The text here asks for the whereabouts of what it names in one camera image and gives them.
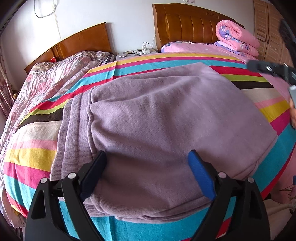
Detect lilac sweatpants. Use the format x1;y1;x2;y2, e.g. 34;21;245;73
50;63;278;223

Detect person's right hand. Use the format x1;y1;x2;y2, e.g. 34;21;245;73
289;98;296;129

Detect beige wooden wardrobe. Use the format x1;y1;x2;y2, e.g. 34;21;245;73
253;0;293;66

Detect pink bed sheet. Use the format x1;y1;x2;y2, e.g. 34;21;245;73
162;42;295;204

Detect rainbow striped blanket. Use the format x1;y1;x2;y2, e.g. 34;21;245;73
1;52;295;240

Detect folded pink floral quilt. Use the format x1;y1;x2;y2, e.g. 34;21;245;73
214;20;260;57

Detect large wooden headboard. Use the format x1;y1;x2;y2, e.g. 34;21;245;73
152;3;237;50

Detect pink patterned curtain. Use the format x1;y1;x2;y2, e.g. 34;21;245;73
0;49;15;118

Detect white power strip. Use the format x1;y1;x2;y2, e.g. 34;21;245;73
142;44;151;54

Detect floral pink grey quilt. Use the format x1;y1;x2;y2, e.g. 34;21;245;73
1;51;115;228

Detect eyeglasses on nightstand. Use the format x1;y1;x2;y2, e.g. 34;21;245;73
129;50;144;56

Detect nightstand with floral cloth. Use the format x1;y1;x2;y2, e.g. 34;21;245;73
115;48;157;61

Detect small wooden headboard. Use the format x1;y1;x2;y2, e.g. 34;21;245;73
25;23;112;74

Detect white wall socket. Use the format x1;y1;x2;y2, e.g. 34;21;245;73
183;0;195;3

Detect white hanging power cable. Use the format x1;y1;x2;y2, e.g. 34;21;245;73
33;0;58;19

